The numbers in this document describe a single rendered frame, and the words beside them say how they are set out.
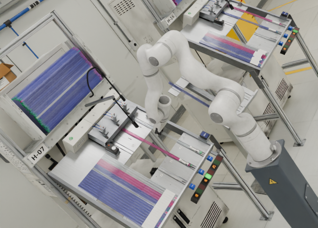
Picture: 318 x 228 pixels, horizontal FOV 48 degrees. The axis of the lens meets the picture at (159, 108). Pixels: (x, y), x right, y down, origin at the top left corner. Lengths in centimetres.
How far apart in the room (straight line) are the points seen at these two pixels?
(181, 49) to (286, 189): 88
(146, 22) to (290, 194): 174
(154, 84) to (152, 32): 117
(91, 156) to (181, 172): 54
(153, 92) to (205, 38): 108
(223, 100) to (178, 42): 34
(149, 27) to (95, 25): 137
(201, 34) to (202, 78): 129
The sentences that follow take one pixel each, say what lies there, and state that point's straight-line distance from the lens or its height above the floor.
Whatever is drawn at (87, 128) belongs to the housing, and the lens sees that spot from 220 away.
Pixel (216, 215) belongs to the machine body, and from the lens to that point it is 270.
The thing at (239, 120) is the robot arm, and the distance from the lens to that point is 170.
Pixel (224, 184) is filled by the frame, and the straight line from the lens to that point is 259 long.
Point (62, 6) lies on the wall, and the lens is 415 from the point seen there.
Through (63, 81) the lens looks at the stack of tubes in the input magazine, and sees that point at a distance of 221.
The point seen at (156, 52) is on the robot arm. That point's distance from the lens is 162.
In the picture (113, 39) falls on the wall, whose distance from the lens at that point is 432.
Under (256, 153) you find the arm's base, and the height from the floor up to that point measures 77.
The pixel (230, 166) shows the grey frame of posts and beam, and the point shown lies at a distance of 234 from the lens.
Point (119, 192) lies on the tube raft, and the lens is 204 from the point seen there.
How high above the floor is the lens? 180
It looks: 19 degrees down
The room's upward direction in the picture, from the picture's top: 38 degrees counter-clockwise
